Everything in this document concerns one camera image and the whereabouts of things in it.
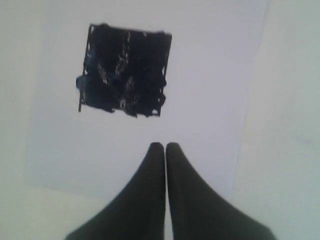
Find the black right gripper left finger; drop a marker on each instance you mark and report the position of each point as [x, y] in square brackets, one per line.
[138, 211]

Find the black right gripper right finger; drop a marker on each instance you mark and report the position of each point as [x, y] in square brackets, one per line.
[198, 212]

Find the white paper with square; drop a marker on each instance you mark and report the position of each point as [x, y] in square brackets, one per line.
[92, 152]

